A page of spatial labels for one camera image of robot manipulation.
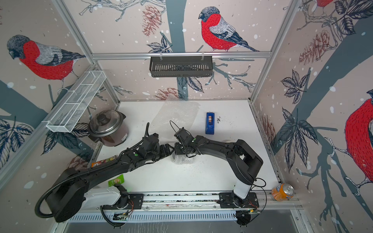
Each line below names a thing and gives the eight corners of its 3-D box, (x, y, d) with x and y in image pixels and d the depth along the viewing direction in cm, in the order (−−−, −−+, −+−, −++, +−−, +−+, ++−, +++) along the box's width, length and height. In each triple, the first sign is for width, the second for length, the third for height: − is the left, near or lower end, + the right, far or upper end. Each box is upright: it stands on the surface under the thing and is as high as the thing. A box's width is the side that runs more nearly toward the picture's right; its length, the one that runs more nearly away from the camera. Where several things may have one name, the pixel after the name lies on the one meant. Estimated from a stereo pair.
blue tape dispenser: (205, 133, 102) (205, 128, 97) (205, 117, 112) (206, 112, 106) (213, 134, 102) (214, 129, 97) (213, 118, 111) (214, 112, 106)
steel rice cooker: (98, 149, 95) (80, 133, 79) (108, 126, 107) (94, 109, 91) (126, 149, 95) (113, 133, 79) (133, 126, 107) (123, 108, 91)
